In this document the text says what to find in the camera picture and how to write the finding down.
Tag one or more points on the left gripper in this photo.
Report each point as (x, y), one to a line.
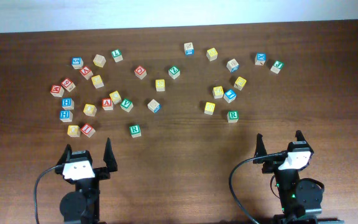
(103, 173)

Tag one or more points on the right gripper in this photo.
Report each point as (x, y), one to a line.
(270, 166)

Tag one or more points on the green r block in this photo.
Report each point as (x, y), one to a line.
(135, 131)
(232, 116)

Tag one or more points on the yellow S block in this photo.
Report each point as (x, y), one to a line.
(209, 108)
(160, 85)

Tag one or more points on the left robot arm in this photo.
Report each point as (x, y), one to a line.
(82, 205)

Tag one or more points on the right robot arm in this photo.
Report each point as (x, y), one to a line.
(300, 198)

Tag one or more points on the red I block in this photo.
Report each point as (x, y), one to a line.
(87, 130)

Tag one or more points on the yellow O block lower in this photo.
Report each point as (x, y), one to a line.
(74, 131)

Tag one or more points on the yellow o block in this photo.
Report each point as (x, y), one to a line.
(90, 110)
(74, 131)

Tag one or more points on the blue H block lower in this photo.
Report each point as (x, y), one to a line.
(66, 116)

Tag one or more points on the blue h block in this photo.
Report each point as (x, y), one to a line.
(68, 104)
(66, 116)

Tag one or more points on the yellow O block upper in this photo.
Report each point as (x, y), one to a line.
(90, 110)

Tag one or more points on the red A block lower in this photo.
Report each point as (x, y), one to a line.
(107, 104)

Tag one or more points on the red a block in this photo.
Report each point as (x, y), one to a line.
(107, 104)
(86, 72)

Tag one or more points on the blue H block upper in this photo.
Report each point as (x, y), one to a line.
(68, 104)

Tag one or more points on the green V block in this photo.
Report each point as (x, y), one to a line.
(127, 105)

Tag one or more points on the yellow C block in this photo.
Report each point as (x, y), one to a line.
(115, 97)

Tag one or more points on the blue picture block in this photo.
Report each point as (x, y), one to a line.
(230, 96)

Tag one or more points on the red M block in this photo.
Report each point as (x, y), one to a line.
(57, 90)

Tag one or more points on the yellow block left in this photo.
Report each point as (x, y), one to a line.
(97, 81)

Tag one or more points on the red 9 block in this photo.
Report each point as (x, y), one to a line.
(68, 84)

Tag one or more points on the green J block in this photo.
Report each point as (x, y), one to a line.
(277, 66)

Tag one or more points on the yellow block middle right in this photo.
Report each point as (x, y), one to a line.
(218, 92)

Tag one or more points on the plain blue-sided block centre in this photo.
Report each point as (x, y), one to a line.
(154, 106)

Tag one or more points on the plain blue-sided block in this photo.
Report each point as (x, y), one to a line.
(232, 65)
(189, 48)
(154, 106)

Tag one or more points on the red A block upper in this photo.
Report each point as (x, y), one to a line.
(86, 72)

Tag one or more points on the blue X block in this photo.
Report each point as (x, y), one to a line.
(260, 58)

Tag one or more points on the plain blue-sided block right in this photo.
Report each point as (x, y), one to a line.
(232, 65)

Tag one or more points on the blue 5 block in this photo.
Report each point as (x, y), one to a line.
(77, 63)

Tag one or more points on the plain yellow-sided block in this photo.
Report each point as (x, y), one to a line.
(99, 60)

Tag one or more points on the red Q block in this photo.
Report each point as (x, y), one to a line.
(140, 72)

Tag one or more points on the green L block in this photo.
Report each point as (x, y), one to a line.
(117, 55)

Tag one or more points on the yellow block top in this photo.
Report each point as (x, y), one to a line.
(212, 54)

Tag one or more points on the green Z block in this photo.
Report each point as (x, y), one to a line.
(174, 72)

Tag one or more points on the plain blue-sided block top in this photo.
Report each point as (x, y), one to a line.
(189, 48)

